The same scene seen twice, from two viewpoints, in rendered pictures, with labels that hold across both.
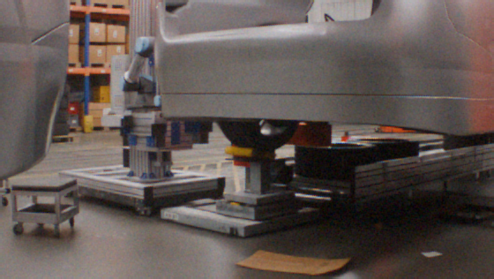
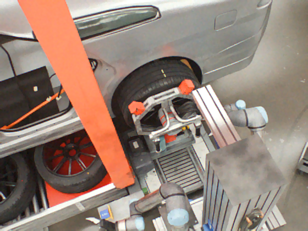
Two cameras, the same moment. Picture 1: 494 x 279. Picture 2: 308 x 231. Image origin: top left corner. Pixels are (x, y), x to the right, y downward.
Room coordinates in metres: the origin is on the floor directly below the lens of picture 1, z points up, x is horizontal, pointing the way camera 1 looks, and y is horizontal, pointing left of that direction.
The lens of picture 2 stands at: (5.85, 0.81, 3.58)
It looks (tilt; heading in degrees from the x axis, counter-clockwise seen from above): 60 degrees down; 214
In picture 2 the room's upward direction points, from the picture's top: 10 degrees counter-clockwise
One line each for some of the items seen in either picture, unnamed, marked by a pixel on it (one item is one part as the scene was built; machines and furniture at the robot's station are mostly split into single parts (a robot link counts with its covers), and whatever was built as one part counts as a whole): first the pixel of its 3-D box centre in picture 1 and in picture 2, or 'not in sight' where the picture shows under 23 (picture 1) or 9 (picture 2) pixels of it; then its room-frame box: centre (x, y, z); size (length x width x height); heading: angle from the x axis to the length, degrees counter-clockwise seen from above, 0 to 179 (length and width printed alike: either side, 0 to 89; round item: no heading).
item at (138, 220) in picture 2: not in sight; (135, 224); (5.46, 0.26, 1.21); 0.11 x 0.08 x 0.09; 122
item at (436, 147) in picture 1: (465, 157); not in sight; (6.90, -2.55, 0.20); 1.00 x 0.86 x 0.39; 136
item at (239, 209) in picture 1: (259, 206); (164, 135); (4.38, -0.11, 0.13); 0.50 x 0.36 x 0.10; 136
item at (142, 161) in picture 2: (274, 181); (138, 153); (4.70, -0.23, 0.26); 0.42 x 0.18 x 0.35; 46
